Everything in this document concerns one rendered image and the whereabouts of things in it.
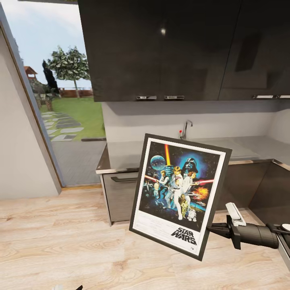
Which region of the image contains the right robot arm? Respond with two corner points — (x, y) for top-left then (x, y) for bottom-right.
(206, 202), (290, 272)

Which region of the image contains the poster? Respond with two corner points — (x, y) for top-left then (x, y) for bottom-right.
(129, 133), (232, 261)

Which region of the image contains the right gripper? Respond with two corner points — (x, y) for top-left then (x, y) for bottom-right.
(206, 215), (261, 250)

